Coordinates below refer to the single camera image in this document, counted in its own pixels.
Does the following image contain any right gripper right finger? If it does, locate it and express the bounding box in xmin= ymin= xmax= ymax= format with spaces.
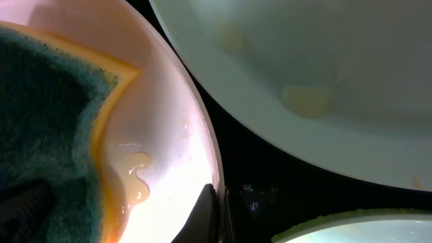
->
xmin=223 ymin=187 xmax=235 ymax=243

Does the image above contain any white plate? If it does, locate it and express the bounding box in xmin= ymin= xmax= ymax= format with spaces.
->
xmin=1 ymin=0 xmax=223 ymax=242

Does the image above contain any black round tray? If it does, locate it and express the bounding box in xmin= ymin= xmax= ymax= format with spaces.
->
xmin=132 ymin=1 xmax=431 ymax=242

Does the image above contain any mint green plate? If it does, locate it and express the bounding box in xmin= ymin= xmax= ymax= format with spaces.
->
xmin=151 ymin=0 xmax=431 ymax=191
xmin=271 ymin=209 xmax=431 ymax=243

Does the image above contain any green yellow sponge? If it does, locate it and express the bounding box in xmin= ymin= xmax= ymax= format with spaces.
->
xmin=1 ymin=21 xmax=140 ymax=242

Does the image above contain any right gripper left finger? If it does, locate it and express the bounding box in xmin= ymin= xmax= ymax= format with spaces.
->
xmin=171 ymin=184 xmax=218 ymax=243

